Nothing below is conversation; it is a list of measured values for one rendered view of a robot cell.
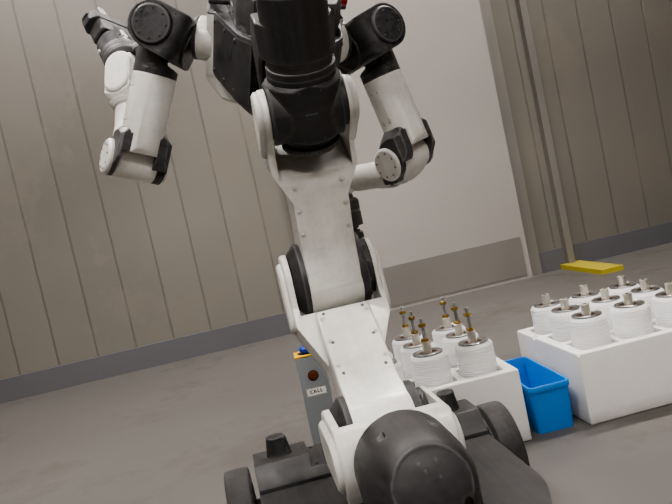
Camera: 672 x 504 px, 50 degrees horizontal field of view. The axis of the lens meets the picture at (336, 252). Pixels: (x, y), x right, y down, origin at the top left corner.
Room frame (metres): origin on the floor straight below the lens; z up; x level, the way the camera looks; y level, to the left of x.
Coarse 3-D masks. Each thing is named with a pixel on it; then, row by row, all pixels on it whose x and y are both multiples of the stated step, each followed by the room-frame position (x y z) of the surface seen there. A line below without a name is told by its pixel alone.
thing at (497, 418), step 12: (480, 408) 1.46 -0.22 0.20; (492, 408) 1.44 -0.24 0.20; (504, 408) 1.43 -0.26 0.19; (492, 420) 1.41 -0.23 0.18; (504, 420) 1.40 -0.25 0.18; (492, 432) 1.40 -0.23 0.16; (504, 432) 1.38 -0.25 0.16; (516, 432) 1.38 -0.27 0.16; (504, 444) 1.37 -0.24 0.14; (516, 444) 1.37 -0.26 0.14
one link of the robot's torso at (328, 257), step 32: (256, 96) 1.23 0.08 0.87; (352, 96) 1.24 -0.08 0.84; (256, 128) 1.29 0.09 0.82; (352, 128) 1.29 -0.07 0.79; (288, 160) 1.34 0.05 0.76; (320, 160) 1.34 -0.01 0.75; (352, 160) 1.32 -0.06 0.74; (288, 192) 1.32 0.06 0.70; (320, 192) 1.33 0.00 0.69; (320, 224) 1.34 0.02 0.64; (352, 224) 1.36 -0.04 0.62; (288, 256) 1.40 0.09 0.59; (320, 256) 1.36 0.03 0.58; (352, 256) 1.37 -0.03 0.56; (320, 288) 1.36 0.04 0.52; (352, 288) 1.38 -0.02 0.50
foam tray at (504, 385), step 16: (512, 368) 1.74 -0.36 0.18; (448, 384) 1.73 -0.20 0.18; (464, 384) 1.72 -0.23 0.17; (480, 384) 1.72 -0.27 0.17; (496, 384) 1.72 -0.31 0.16; (512, 384) 1.73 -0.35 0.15; (480, 400) 1.72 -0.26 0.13; (496, 400) 1.72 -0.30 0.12; (512, 400) 1.73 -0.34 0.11; (512, 416) 1.73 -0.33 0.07; (528, 432) 1.73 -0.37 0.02
